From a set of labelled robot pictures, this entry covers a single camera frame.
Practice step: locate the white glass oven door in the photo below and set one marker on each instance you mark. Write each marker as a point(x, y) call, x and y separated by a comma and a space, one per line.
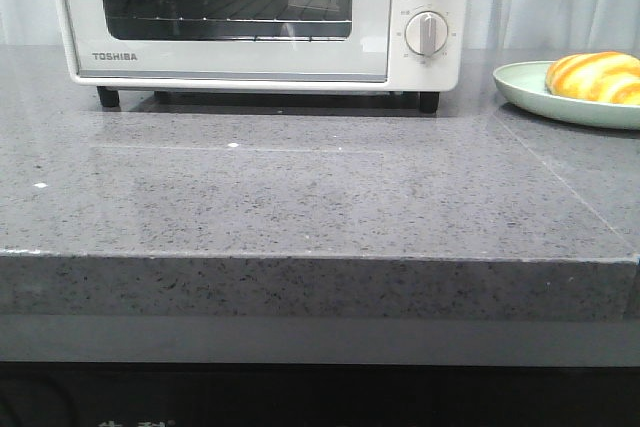
point(96, 52)

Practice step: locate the light green plate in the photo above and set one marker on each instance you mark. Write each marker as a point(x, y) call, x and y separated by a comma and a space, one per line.
point(523, 85)

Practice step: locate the yellow croissant bread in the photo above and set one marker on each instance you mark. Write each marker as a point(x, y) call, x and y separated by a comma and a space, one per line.
point(605, 77)

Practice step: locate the metal wire oven rack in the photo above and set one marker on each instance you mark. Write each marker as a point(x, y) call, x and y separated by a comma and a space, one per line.
point(227, 20)

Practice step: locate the lower silver timer knob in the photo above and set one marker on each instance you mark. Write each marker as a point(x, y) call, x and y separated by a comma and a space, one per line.
point(426, 33)

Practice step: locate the white Toshiba toaster oven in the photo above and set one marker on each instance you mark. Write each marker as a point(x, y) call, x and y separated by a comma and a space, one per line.
point(408, 73)

